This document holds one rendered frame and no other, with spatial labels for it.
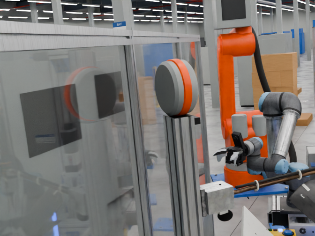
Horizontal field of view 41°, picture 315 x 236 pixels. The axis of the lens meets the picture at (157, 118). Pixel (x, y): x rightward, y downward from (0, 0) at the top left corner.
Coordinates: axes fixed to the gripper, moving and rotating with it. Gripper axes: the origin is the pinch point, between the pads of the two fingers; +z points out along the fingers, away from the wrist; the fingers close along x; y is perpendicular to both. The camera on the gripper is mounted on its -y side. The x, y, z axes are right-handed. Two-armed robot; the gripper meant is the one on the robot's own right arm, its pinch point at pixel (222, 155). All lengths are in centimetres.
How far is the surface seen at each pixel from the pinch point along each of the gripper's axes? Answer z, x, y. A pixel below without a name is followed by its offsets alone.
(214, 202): 67, -39, -13
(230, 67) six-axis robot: -317, 188, 7
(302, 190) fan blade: 17.7, -46.1, -2.3
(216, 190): 66, -39, -17
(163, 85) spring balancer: 76, -26, -47
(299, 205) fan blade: 24, -48, 1
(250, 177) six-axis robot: -301, 141, 147
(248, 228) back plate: 43, -38, 6
